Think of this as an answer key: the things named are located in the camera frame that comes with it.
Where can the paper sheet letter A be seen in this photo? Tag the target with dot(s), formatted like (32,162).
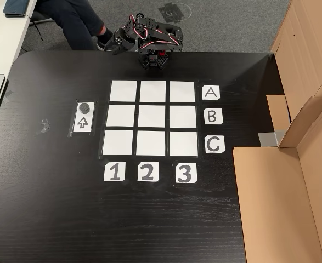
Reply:
(211,93)

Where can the person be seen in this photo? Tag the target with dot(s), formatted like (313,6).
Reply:
(70,19)

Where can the paper sheet letter C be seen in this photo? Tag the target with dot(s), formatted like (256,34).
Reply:
(214,144)

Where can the crumpled clear tape piece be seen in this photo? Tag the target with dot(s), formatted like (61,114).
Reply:
(44,126)

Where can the paper sheet letter B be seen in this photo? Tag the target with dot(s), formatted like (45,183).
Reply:
(213,116)

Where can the black hexagonal token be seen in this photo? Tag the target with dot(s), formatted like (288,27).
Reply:
(84,108)

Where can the white paper grid square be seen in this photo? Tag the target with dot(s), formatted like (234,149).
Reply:
(118,142)
(151,116)
(152,91)
(182,91)
(183,143)
(150,143)
(183,116)
(123,91)
(121,115)

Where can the paper sheet number 1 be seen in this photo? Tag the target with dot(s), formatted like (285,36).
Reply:
(114,171)

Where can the black floor tape patch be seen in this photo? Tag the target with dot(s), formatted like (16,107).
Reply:
(171,12)

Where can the paper sheet number 3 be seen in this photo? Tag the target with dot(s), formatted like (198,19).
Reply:
(186,173)

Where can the paper sheet number 2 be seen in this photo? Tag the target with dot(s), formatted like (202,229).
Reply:
(148,171)

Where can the black red table clamp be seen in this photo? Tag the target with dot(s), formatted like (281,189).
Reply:
(162,52)

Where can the paper sheet with arrow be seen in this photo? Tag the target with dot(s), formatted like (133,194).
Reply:
(83,123)

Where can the dark blue case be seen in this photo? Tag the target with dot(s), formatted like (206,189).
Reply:
(18,6)

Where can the white desk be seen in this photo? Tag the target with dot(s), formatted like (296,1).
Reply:
(1,38)

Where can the large brown cardboard box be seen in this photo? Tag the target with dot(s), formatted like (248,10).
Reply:
(273,205)

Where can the grey tape strip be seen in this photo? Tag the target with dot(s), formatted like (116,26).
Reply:
(267,139)

